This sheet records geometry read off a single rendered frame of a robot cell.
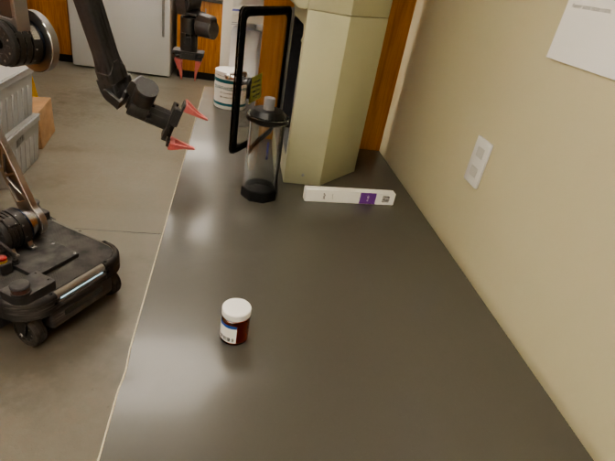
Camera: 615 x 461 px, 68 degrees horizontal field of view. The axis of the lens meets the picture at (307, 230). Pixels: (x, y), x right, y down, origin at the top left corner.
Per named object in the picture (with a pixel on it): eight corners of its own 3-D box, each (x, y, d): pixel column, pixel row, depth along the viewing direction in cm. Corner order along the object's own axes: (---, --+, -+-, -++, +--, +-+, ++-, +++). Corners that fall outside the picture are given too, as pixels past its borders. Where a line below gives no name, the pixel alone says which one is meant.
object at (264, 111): (287, 121, 119) (291, 96, 116) (282, 132, 111) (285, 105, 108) (253, 114, 120) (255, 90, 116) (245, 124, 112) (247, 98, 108)
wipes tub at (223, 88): (244, 103, 200) (247, 68, 193) (244, 112, 189) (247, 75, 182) (214, 100, 198) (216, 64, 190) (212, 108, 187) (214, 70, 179)
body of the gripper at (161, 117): (180, 110, 125) (154, 98, 121) (167, 142, 128) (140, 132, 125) (180, 103, 130) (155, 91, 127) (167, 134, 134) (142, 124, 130)
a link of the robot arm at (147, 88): (122, 80, 127) (100, 94, 122) (131, 53, 118) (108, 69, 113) (156, 110, 129) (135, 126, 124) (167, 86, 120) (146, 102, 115)
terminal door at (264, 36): (276, 132, 159) (292, 5, 139) (230, 155, 133) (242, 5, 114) (275, 131, 159) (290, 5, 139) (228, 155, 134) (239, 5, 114)
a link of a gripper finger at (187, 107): (211, 116, 127) (178, 101, 123) (201, 138, 130) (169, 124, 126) (210, 109, 133) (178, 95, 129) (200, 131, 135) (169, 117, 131)
